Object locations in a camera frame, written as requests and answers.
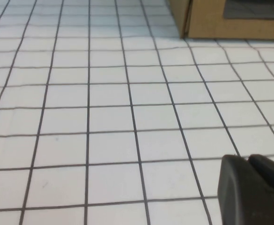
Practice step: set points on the brown cardboard shoe box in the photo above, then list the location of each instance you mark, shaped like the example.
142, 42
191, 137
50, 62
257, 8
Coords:
212, 25

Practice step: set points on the white grid table mat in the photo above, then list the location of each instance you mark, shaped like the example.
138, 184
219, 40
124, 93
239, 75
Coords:
104, 117

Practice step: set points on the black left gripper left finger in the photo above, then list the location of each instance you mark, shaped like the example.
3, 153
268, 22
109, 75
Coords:
242, 194

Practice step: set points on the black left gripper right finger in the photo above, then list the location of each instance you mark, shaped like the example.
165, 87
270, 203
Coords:
270, 171

